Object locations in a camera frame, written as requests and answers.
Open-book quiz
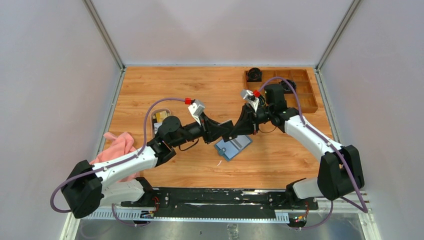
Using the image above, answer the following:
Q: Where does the aluminium frame rail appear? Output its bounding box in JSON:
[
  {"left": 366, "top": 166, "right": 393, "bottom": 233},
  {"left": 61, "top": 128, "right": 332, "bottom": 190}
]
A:
[{"left": 82, "top": 187, "right": 368, "bottom": 228}]

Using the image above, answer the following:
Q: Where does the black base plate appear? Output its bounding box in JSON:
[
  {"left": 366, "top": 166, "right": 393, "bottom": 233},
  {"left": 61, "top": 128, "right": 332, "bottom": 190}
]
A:
[{"left": 120, "top": 187, "right": 319, "bottom": 221}]

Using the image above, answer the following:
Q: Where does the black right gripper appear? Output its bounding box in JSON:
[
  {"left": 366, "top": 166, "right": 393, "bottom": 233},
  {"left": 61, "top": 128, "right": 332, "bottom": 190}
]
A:
[{"left": 229, "top": 103, "right": 274, "bottom": 138}]

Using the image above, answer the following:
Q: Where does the blue leather card holder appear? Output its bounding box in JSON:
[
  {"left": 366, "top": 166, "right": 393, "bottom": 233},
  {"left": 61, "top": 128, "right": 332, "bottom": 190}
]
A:
[{"left": 214, "top": 135, "right": 253, "bottom": 162}]

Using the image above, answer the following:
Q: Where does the black VIP card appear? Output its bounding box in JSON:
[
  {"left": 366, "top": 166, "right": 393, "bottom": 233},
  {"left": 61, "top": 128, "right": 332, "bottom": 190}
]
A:
[{"left": 218, "top": 119, "right": 234, "bottom": 132}]

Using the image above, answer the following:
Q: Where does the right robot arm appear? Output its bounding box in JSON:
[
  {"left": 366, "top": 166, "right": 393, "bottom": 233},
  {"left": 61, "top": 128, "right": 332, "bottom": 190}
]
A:
[{"left": 230, "top": 83, "right": 365, "bottom": 209}]

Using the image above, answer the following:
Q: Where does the pink cloth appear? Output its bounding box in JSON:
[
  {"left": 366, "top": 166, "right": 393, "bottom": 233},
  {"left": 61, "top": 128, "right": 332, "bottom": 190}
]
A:
[{"left": 90, "top": 132, "right": 136, "bottom": 164}]

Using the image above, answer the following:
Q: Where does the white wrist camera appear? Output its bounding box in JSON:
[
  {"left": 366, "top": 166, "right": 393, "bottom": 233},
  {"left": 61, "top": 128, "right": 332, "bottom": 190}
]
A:
[
  {"left": 187, "top": 99, "right": 205, "bottom": 125},
  {"left": 240, "top": 89, "right": 260, "bottom": 113}
]

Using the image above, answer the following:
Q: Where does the black rosette middle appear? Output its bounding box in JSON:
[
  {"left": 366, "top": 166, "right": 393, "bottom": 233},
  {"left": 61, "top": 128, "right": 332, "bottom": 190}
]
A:
[{"left": 280, "top": 79, "right": 297, "bottom": 94}]

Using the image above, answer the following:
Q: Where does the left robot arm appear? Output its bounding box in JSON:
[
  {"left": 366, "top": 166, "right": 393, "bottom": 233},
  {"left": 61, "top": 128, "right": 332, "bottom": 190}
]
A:
[{"left": 60, "top": 113, "right": 234, "bottom": 219}]

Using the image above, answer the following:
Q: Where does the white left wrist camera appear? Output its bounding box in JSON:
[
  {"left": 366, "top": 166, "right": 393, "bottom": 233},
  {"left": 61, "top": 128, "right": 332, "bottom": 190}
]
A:
[{"left": 187, "top": 99, "right": 205, "bottom": 125}]

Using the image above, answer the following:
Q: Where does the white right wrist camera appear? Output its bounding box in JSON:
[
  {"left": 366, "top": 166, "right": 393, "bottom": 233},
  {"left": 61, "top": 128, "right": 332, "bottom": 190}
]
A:
[{"left": 240, "top": 89, "right": 260, "bottom": 113}]

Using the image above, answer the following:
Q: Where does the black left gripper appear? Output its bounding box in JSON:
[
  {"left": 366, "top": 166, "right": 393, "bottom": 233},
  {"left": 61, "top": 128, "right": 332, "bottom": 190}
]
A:
[{"left": 171, "top": 112, "right": 229, "bottom": 148}]

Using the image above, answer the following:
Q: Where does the black rosette top left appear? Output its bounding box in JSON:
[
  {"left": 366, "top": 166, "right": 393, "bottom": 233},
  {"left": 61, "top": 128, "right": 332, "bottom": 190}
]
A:
[{"left": 246, "top": 67, "right": 263, "bottom": 83}]

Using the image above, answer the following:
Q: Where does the black rosette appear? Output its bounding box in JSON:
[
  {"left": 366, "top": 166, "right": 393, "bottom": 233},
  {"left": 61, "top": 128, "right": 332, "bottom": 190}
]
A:
[
  {"left": 246, "top": 67, "right": 263, "bottom": 83},
  {"left": 280, "top": 79, "right": 297, "bottom": 94}
]

